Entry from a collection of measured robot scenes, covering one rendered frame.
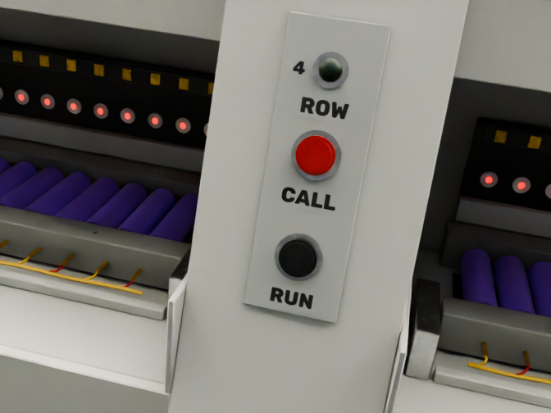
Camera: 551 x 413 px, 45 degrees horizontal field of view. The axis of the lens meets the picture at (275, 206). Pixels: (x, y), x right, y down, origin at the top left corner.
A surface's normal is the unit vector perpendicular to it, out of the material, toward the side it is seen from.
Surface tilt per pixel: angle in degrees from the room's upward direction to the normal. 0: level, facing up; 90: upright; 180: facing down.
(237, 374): 90
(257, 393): 90
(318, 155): 90
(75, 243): 105
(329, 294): 90
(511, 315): 15
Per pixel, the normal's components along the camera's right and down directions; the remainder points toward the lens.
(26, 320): 0.11, -0.89
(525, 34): -0.22, 0.40
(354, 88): -0.18, 0.15
